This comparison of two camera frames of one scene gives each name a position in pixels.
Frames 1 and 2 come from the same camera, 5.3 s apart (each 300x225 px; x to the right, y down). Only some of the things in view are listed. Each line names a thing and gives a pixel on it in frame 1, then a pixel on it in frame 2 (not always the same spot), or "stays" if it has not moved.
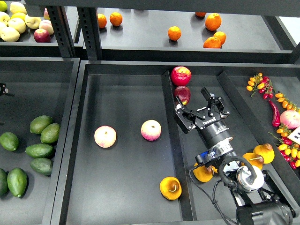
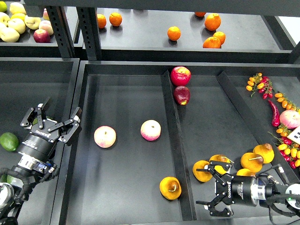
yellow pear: [170, 187] stays
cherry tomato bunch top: [263, 84] stays
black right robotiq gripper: [206, 120] -> [236, 189]
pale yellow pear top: [16, 7] stays
